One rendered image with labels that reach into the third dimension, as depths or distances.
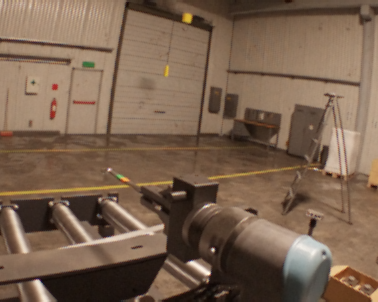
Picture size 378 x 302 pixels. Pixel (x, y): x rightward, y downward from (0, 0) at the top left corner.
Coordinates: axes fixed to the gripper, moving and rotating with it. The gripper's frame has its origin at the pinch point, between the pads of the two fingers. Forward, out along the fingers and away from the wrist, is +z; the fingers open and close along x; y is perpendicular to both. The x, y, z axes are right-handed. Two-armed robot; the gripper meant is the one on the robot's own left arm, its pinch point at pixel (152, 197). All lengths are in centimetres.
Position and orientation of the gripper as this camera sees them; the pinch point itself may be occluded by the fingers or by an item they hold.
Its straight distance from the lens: 55.5
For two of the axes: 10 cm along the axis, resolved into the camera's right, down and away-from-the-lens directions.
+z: -6.4, -2.1, 7.4
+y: -7.6, 0.2, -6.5
